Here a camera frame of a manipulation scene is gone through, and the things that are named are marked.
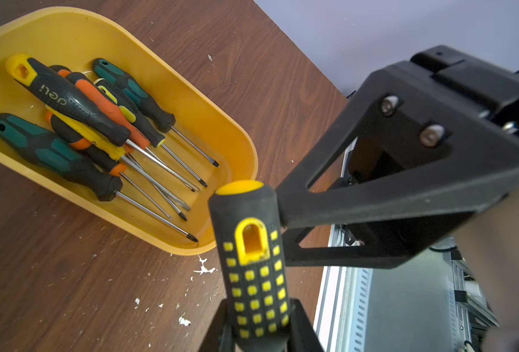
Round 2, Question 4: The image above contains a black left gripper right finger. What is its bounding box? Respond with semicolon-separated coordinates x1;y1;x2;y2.
287;299;324;352

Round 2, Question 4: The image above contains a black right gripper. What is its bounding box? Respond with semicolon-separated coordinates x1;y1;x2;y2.
277;45;519;228

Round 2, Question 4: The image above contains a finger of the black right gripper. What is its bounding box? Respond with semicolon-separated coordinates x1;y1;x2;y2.
282;212;474;269

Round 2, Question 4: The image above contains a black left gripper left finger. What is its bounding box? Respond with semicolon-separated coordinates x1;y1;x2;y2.
198;299;235;352

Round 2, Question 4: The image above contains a black yellow stubby screwdriver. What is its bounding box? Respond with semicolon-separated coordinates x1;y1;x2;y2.
209;180;291;351

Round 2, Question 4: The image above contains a large orange black screwdriver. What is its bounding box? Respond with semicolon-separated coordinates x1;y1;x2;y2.
50;65;180;178

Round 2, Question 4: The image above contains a green black screwdriver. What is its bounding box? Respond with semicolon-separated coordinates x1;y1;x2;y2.
92;58;219;167
0;113;199;243

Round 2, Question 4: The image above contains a black screwdriver yellow cap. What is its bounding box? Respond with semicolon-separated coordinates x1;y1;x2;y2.
5;54;199;192

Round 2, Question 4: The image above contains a small orange black screwdriver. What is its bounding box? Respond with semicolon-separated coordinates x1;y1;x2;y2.
45;111;172;220

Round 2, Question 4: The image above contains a yellow handle screwdriver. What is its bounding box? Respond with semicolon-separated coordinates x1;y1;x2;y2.
48;109;190;220

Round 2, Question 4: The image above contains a black yellow-striped screwdriver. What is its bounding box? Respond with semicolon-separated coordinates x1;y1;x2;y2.
94;78;207;188

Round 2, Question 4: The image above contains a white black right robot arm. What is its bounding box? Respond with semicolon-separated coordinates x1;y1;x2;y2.
276;45;519;351

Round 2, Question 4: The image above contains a yellow plastic storage box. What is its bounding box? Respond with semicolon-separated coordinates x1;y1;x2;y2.
0;7;258;256

